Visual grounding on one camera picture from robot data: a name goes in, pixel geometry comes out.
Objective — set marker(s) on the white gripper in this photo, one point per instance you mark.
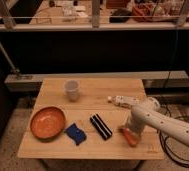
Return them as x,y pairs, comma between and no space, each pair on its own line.
133,134

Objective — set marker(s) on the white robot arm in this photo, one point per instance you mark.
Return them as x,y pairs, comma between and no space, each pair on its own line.
146,113

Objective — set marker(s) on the orange ceramic bowl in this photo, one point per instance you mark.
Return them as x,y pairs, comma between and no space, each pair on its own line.
47,123

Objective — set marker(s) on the black white striped block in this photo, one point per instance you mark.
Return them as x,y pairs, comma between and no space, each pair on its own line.
101,127

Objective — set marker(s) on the blue cloth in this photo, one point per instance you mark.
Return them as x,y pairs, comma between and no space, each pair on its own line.
76,134

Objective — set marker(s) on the wooden table board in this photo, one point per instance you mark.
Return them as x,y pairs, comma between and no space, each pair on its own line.
93,93

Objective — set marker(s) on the white plastic cup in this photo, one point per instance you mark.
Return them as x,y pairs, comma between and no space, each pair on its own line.
72,89

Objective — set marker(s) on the red object on shelf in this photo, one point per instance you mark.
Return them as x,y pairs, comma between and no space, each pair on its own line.
147,13

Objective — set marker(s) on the black object on shelf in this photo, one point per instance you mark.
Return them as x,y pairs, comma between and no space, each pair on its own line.
120,16

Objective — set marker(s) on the metal diagonal strut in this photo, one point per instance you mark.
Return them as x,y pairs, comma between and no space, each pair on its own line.
14,69

